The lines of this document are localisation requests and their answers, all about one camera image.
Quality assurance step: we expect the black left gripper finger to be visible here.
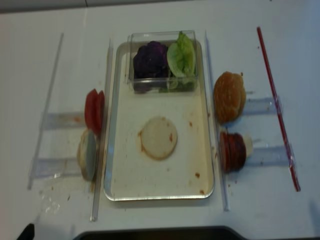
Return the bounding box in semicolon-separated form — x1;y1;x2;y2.
17;223;35;240

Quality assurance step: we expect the clear bread dispenser track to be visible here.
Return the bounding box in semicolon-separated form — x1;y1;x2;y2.
27;157;82;190

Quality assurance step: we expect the tomato slice behind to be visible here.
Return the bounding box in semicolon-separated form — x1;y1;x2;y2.
96;91;105;135

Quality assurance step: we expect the purple lettuce leaf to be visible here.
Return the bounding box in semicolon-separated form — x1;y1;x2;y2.
133;41;169;79

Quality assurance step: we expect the clear plastic lettuce box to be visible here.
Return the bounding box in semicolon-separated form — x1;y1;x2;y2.
126;30;199;94

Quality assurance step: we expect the green lettuce leaf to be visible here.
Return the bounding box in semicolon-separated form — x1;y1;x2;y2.
166;31;196;78

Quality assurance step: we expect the metal baking tray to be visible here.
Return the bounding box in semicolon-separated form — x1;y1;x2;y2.
103;42;215;201

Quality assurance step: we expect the dark monitor edge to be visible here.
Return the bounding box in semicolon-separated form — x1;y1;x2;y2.
75;226;245;240

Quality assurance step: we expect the sesame bun top front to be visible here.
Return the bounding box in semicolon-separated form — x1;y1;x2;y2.
213;71;244;125

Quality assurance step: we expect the clear patty dispenser track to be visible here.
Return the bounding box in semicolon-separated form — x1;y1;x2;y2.
244;145;296;168

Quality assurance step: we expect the bun top behind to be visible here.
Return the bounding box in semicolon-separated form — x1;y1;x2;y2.
237;83;247;117

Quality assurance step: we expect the clear bun dispenser track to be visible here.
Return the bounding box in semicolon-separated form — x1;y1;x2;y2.
242;97;283;116

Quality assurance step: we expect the red plastic strip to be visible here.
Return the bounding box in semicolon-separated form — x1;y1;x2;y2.
256;26;301;192

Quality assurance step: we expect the clear left guide rail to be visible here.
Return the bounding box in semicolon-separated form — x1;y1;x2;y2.
90;37;113;222

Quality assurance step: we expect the clear guide rail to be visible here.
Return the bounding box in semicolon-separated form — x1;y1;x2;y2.
90;37;113;222
204;31;230;212

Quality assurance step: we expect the clear right guide rail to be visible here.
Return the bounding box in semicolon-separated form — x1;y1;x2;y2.
204;31;230;212

